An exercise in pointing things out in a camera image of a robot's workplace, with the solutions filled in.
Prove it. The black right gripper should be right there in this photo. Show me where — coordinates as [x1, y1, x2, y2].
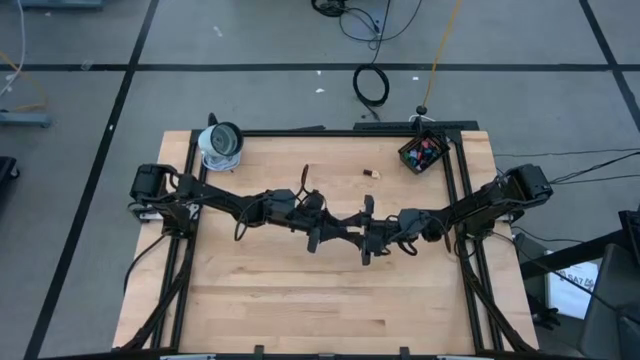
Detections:
[343, 194, 401, 266]

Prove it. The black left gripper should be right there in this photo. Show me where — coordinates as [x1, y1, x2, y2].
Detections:
[295, 189, 362, 254]

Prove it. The black mounting plate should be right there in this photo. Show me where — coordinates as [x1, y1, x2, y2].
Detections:
[353, 119, 480, 132]

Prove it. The black plastic lattice basket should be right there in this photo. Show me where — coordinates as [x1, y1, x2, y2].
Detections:
[397, 128, 451, 175]

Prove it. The black stand beam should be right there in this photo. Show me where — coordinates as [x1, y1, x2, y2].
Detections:
[519, 227, 640, 280]

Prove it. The white printed sheet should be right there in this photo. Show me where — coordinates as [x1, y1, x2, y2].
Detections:
[544, 260, 600, 321]

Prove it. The grey office chair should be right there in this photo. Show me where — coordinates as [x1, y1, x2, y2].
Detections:
[577, 242, 640, 360]

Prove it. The black monitor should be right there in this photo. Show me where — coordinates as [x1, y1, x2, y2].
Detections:
[618, 208, 640, 266]

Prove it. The grey metal foot bar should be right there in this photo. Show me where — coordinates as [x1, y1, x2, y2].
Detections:
[19, 0, 105, 11]
[0, 110, 53, 128]

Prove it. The black caster base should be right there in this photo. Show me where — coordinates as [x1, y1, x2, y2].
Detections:
[0, 155, 21, 190]

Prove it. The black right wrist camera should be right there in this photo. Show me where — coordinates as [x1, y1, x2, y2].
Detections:
[398, 208, 432, 235]

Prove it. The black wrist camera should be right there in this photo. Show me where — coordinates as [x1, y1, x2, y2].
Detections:
[398, 208, 432, 235]
[269, 188, 298, 212]

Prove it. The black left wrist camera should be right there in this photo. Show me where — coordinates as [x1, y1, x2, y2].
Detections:
[269, 188, 298, 212]

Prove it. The black aluminium table frame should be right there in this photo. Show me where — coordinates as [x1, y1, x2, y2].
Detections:
[112, 119, 539, 360]

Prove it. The white coiled cable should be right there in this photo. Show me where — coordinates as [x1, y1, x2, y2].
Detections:
[200, 149, 243, 175]

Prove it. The black coiled cable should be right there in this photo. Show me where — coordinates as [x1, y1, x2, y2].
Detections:
[352, 63, 391, 121]

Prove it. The silver arm base bracket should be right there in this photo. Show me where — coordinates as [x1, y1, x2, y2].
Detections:
[132, 204, 164, 224]

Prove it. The long black cable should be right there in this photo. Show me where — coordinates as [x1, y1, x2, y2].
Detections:
[338, 0, 425, 66]

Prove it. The yellow hanging cable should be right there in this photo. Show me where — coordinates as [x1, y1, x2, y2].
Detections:
[422, 0, 464, 109]

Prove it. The black cable bundle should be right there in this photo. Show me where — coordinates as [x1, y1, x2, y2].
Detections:
[310, 0, 349, 19]

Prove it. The thin black cable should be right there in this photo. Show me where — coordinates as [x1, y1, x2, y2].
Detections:
[494, 147, 640, 157]

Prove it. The orange cable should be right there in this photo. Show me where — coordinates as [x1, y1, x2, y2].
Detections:
[0, 49, 50, 113]

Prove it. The long white cable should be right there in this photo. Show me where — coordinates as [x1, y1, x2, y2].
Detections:
[0, 0, 27, 97]

